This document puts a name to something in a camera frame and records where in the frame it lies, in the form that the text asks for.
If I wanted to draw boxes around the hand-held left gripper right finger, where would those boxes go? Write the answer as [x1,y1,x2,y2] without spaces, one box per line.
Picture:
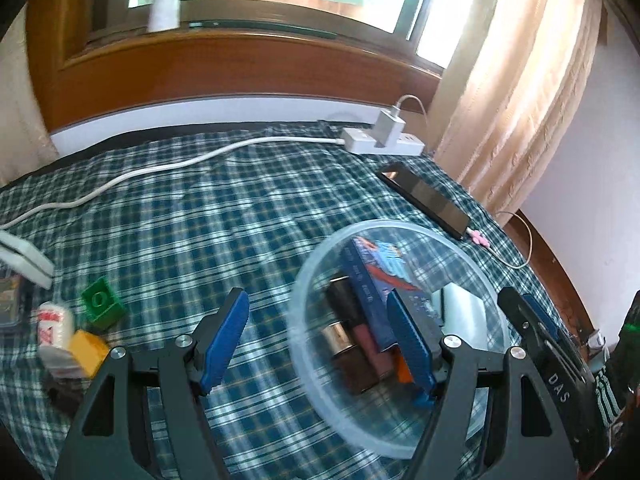
[385,290,581,480]

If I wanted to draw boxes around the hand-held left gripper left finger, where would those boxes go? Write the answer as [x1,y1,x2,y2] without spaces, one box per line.
[52,287,251,480]

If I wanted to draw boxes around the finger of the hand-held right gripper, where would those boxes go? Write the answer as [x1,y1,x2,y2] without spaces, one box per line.
[497,286,563,357]

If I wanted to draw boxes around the orange building block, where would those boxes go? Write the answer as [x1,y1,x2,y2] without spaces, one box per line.
[394,349,417,387]

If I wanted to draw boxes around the brown lip gloss tube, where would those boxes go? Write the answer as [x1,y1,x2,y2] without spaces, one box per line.
[349,320,397,382]

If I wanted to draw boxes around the blue building block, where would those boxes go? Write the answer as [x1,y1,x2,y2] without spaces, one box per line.
[411,389,442,409]

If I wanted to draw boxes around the dark blue carton box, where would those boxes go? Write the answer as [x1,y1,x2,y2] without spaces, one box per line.
[341,236,447,352]

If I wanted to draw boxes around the black gold lipstick tube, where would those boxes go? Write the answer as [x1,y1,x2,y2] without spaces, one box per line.
[325,275,382,397]

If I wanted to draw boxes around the clear plastic container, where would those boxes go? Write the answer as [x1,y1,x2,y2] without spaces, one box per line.
[289,219,512,461]

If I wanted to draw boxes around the green building block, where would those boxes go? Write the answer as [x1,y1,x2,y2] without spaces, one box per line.
[81,276,126,331]

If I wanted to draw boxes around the yellow building block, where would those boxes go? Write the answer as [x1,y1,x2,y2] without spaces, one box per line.
[67,329,111,379]

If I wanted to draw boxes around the white bottle with red label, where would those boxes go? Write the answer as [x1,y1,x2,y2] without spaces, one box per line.
[37,301,76,349]

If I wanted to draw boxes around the blue plaid tablecloth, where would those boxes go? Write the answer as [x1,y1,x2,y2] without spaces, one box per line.
[0,120,601,480]

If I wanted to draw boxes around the black smartphone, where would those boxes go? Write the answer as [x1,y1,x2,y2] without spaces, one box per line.
[375,162,474,241]

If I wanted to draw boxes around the white power strip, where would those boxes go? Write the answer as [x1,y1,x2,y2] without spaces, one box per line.
[342,127,426,156]

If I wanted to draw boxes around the white charger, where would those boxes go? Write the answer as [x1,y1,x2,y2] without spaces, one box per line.
[374,107,407,149]

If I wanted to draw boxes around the beige curtain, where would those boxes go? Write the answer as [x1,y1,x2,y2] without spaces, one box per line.
[429,0,607,217]
[0,7,60,187]

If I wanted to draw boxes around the white roll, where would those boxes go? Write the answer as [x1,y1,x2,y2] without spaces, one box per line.
[147,0,181,34]

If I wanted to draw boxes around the white phone cable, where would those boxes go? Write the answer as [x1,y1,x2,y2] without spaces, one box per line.
[467,210,534,269]

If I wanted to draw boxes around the white power cord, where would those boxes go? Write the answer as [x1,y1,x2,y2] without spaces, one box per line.
[0,135,347,229]

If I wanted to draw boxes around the white charger cable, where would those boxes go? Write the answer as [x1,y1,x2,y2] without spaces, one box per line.
[399,93,432,122]

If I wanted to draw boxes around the wooden window frame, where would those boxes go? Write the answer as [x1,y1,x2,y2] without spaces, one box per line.
[25,0,506,133]

